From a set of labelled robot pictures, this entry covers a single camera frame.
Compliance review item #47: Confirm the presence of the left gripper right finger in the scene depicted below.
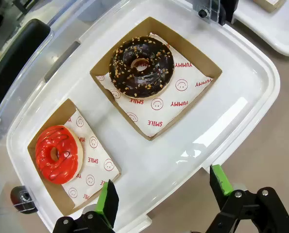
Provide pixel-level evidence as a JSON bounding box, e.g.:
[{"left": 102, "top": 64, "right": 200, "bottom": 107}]
[{"left": 204, "top": 164, "right": 289, "bottom": 233}]

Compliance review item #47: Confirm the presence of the cardboard box of chocolate donut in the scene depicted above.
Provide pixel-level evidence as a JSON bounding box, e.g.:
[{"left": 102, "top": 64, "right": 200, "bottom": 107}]
[{"left": 89, "top": 16, "right": 223, "bottom": 141}]

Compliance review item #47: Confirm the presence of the black lid hinge knob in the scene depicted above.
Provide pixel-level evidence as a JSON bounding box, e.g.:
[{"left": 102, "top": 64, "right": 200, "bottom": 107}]
[
  {"left": 10, "top": 185, "right": 39, "bottom": 215},
  {"left": 198, "top": 0, "right": 235, "bottom": 26}
]

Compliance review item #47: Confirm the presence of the white display tray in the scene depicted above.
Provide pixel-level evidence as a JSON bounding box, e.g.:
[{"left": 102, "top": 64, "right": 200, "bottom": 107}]
[{"left": 231, "top": 0, "right": 289, "bottom": 58}]

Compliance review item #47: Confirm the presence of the chocolate donut with nut crumbs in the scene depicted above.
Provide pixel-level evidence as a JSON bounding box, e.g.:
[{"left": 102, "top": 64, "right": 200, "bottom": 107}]
[{"left": 109, "top": 36, "right": 175, "bottom": 99}]

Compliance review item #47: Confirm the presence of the clear plastic container with lid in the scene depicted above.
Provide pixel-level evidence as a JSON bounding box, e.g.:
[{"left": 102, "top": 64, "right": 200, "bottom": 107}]
[{"left": 6, "top": 0, "right": 281, "bottom": 233}]

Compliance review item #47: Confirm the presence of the printed paper under chocolate donut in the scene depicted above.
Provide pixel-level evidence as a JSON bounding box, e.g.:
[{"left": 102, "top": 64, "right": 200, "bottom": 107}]
[{"left": 95, "top": 33, "right": 214, "bottom": 138}]

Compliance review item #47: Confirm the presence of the printed paper under red donut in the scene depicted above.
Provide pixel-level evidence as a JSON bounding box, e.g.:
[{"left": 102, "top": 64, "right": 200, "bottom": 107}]
[{"left": 61, "top": 108, "right": 122, "bottom": 208}]

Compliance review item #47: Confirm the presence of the red glazed donut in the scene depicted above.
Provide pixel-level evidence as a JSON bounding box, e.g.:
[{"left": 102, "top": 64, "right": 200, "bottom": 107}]
[{"left": 34, "top": 125, "right": 84, "bottom": 185}]

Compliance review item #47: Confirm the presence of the clear display lid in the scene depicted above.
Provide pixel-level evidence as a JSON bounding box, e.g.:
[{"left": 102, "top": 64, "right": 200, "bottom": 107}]
[{"left": 0, "top": 0, "right": 224, "bottom": 219}]

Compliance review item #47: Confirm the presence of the cardboard box of yellow donut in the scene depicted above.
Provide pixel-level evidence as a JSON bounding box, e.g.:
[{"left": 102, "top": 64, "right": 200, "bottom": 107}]
[{"left": 253, "top": 0, "right": 287, "bottom": 13}]

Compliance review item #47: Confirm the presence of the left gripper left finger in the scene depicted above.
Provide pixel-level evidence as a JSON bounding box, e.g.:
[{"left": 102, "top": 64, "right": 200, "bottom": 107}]
[{"left": 52, "top": 179, "right": 120, "bottom": 233}]

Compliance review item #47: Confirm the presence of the cardboard box of red donut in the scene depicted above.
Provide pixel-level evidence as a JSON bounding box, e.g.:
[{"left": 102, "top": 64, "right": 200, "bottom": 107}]
[{"left": 27, "top": 98, "right": 122, "bottom": 216}]

